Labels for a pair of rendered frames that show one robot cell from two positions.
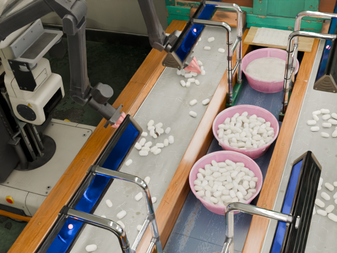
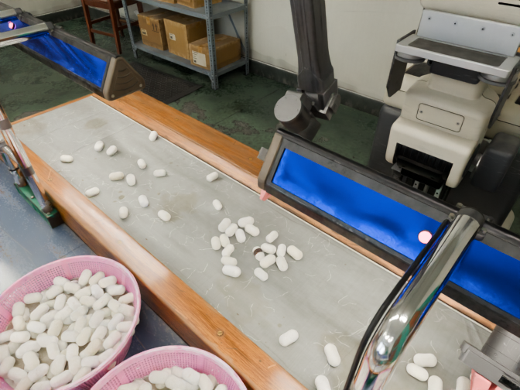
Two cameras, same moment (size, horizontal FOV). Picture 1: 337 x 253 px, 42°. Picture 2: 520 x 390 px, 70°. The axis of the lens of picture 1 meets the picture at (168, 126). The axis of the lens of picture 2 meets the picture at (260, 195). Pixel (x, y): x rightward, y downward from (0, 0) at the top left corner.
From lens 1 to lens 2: 1.67 m
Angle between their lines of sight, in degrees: 72
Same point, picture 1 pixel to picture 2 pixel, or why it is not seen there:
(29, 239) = (162, 113)
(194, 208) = not seen: hidden behind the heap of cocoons
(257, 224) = not seen: outside the picture
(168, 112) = (320, 295)
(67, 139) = not seen: hidden behind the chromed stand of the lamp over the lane
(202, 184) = (94, 285)
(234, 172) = (70, 350)
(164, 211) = (85, 214)
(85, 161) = (246, 159)
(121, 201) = (155, 186)
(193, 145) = (183, 295)
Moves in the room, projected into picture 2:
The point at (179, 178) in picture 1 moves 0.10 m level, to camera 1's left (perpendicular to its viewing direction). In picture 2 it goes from (124, 248) to (147, 215)
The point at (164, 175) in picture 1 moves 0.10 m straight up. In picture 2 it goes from (159, 241) to (151, 206)
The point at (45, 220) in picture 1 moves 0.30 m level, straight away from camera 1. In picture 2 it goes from (176, 123) to (271, 113)
